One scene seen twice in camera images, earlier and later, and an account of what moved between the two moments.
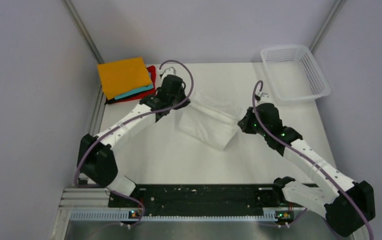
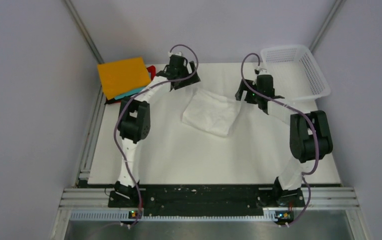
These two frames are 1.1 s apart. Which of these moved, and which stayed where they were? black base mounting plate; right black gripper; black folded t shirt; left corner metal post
Moved: right black gripper
Stayed: black folded t shirt; black base mounting plate; left corner metal post
